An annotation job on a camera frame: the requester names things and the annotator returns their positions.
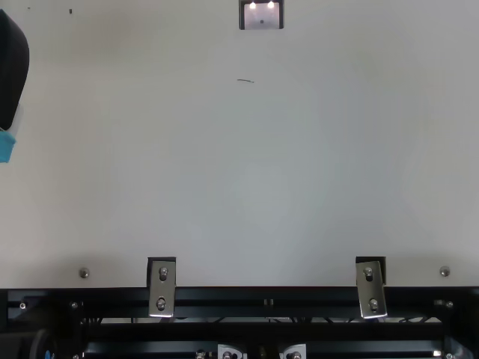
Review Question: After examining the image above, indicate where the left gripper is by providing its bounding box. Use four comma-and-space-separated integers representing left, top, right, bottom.
0, 9, 31, 165

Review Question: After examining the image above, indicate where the small square scanner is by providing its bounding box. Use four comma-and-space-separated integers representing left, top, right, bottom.
238, 0, 285, 31

